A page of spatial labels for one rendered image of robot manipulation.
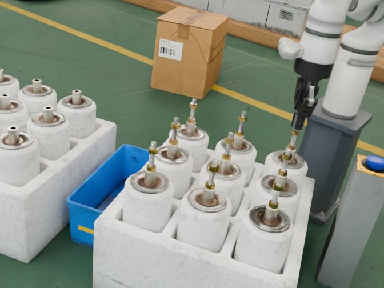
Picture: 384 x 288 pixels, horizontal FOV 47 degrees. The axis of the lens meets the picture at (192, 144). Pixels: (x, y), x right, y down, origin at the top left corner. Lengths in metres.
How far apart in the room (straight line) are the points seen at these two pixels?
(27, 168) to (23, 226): 0.12
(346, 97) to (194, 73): 0.85
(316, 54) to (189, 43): 1.00
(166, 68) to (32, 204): 1.07
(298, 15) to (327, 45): 1.92
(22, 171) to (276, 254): 0.54
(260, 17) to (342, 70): 1.81
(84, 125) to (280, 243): 0.59
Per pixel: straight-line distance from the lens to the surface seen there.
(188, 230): 0.82
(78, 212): 1.03
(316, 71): 0.90
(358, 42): 1.12
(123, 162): 1.25
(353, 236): 1.02
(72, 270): 1.03
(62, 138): 1.05
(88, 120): 1.14
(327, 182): 1.23
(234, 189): 0.90
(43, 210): 1.02
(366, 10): 1.08
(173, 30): 1.83
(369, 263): 1.23
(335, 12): 0.88
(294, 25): 2.82
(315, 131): 1.18
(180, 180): 0.94
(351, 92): 1.15
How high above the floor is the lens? 0.74
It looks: 29 degrees down
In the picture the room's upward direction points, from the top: 8 degrees clockwise
